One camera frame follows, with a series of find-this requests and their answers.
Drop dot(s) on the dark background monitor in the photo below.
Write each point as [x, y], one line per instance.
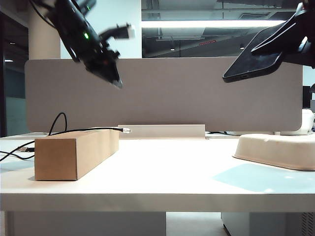
[306, 97]

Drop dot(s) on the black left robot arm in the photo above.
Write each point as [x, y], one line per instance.
[66, 17]

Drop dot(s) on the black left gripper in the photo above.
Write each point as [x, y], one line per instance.
[96, 52]

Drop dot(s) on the beige pulp paper tray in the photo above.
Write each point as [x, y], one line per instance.
[275, 152]

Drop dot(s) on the brown cardboard box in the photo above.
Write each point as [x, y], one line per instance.
[73, 157]

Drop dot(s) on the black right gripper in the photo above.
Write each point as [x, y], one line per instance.
[310, 24]

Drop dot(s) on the grey cabinet under desk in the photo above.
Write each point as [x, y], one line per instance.
[270, 225]

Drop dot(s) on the red ceiling sign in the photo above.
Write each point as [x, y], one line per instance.
[208, 43]

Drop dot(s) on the white background appliance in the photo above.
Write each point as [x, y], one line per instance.
[308, 123]

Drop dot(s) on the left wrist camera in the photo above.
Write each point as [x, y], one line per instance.
[118, 30]

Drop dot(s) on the beige building pillar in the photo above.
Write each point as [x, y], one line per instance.
[44, 44]

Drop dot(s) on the black smartphone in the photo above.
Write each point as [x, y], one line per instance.
[251, 61]

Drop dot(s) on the grey fabric desk divider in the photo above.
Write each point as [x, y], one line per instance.
[172, 98]

